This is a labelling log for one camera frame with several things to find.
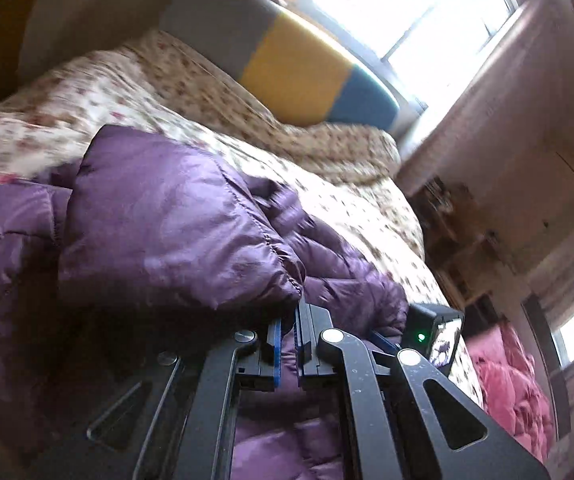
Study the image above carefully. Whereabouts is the floral bedspread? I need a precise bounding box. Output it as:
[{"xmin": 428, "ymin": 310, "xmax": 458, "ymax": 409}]
[{"xmin": 0, "ymin": 29, "xmax": 486, "ymax": 411}]

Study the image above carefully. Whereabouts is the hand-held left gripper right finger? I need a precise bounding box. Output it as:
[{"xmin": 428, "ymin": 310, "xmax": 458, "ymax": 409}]
[{"xmin": 294, "ymin": 304, "xmax": 551, "ymax": 480}]

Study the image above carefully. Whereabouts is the purple puffer jacket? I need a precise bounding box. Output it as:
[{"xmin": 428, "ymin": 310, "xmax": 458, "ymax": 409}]
[{"xmin": 0, "ymin": 125, "xmax": 411, "ymax": 480}]

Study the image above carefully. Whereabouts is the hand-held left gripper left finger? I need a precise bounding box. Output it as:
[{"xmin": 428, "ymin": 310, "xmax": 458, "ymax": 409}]
[{"xmin": 32, "ymin": 317, "xmax": 283, "ymax": 480}]

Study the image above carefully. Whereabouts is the grey yellow blue headboard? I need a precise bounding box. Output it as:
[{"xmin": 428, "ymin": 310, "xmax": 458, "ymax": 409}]
[{"xmin": 159, "ymin": 0, "xmax": 401, "ymax": 129}]

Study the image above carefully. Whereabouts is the pink ruffled quilt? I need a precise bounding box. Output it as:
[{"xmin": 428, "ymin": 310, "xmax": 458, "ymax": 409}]
[{"xmin": 467, "ymin": 322, "xmax": 556, "ymax": 462}]

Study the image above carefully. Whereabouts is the cluttered wooden desk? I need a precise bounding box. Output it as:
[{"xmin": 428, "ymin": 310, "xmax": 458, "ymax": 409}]
[{"xmin": 409, "ymin": 175, "xmax": 499, "ymax": 262}]

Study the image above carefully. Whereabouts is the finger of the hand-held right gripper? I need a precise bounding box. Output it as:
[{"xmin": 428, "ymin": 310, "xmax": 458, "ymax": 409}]
[{"xmin": 370, "ymin": 331, "xmax": 401, "ymax": 354}]

